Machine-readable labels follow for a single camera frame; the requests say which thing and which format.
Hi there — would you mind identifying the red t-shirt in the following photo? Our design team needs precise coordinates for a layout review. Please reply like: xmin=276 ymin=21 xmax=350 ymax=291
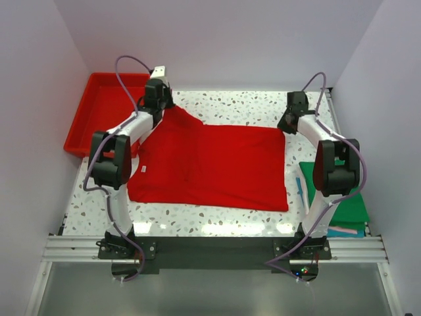
xmin=127 ymin=107 xmax=289 ymax=212

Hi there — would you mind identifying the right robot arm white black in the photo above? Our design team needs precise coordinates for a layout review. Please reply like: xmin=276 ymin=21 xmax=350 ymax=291
xmin=276 ymin=91 xmax=360 ymax=260

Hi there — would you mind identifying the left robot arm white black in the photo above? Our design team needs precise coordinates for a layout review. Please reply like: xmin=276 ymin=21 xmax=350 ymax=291
xmin=83 ymin=76 xmax=174 ymax=259

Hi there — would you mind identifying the red plastic bin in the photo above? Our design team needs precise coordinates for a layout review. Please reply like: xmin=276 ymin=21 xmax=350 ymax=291
xmin=63 ymin=72 xmax=134 ymax=157

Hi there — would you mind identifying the folded green t-shirt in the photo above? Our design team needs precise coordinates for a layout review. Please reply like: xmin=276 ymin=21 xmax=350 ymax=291
xmin=296 ymin=161 xmax=370 ymax=237

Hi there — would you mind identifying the folded teal t-shirt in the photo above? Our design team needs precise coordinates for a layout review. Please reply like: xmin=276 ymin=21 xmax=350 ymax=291
xmin=296 ymin=176 xmax=370 ymax=238

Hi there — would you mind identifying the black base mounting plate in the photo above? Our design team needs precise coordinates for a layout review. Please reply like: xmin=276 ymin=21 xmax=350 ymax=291
xmin=97 ymin=235 xmax=332 ymax=276

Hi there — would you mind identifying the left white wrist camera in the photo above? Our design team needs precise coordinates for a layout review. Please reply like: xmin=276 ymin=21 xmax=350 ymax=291
xmin=150 ymin=66 xmax=168 ymax=82

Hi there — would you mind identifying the aluminium frame rail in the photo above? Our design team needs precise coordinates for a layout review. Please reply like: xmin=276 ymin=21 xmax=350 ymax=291
xmin=24 ymin=213 xmax=402 ymax=316

